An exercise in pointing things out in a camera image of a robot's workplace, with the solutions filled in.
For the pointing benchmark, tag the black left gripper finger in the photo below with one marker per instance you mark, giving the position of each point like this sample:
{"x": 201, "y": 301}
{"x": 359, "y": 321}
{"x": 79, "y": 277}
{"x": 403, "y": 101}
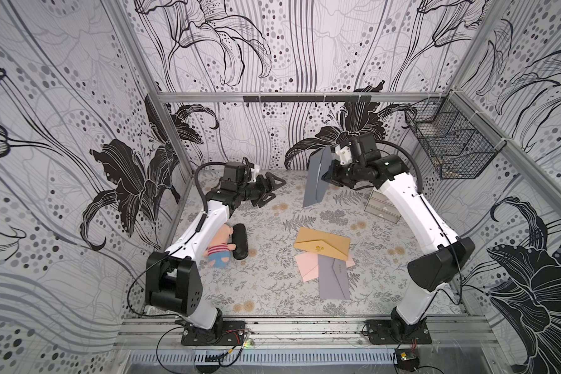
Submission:
{"x": 265, "y": 199}
{"x": 270, "y": 182}

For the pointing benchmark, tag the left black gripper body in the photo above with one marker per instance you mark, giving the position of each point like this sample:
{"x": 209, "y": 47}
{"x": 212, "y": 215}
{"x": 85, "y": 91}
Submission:
{"x": 246, "y": 191}

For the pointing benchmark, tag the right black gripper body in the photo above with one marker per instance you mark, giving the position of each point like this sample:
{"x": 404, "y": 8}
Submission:
{"x": 334, "y": 170}

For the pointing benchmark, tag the dark grey envelope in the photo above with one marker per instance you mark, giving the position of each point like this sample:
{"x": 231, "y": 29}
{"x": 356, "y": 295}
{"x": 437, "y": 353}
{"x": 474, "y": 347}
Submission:
{"x": 319, "y": 164}

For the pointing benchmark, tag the yellow kraft envelope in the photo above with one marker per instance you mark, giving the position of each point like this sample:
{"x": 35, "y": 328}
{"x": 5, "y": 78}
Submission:
{"x": 323, "y": 243}

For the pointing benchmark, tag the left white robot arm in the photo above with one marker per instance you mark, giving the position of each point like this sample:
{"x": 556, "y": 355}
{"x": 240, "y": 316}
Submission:
{"x": 172, "y": 280}

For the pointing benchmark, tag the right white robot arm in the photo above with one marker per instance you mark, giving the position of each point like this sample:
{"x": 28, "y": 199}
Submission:
{"x": 444, "y": 252}

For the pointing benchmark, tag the pink envelope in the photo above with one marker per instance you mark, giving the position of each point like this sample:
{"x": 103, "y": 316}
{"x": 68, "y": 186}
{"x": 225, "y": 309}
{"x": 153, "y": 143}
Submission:
{"x": 313, "y": 266}

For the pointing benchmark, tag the lilac grey envelope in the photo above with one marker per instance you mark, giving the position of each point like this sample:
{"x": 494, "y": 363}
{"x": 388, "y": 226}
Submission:
{"x": 333, "y": 279}

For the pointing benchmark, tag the white mini drawer cabinet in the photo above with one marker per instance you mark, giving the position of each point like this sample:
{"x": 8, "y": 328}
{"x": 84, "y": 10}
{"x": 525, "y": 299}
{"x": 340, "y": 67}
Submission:
{"x": 380, "y": 206}

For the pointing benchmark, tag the pink plush doll toy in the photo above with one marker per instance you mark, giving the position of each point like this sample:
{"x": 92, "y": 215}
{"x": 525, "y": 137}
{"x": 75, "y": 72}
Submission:
{"x": 221, "y": 248}

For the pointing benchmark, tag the small electronics board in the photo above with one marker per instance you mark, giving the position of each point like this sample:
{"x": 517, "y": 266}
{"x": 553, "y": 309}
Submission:
{"x": 406, "y": 359}

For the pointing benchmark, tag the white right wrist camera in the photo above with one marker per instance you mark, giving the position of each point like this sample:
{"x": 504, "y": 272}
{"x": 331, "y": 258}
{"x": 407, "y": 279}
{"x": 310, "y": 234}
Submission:
{"x": 344, "y": 155}

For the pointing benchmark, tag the black bar on rail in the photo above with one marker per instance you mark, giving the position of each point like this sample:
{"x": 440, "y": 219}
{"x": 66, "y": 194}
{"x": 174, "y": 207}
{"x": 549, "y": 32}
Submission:
{"x": 304, "y": 98}

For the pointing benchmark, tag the black wire mesh basket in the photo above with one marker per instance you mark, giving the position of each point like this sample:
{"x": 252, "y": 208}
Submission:
{"x": 450, "y": 135}

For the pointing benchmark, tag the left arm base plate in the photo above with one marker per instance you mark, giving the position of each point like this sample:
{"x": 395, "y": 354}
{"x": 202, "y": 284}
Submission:
{"x": 226, "y": 333}

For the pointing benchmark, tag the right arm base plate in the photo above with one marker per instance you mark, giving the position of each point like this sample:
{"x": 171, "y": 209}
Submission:
{"x": 385, "y": 331}

